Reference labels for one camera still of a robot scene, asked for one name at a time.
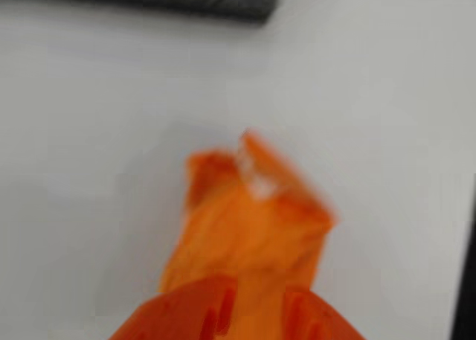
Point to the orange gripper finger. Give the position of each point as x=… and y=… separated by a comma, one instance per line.
x=175, y=314
x=320, y=317

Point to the orange paper ball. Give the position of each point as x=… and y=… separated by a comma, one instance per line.
x=253, y=236

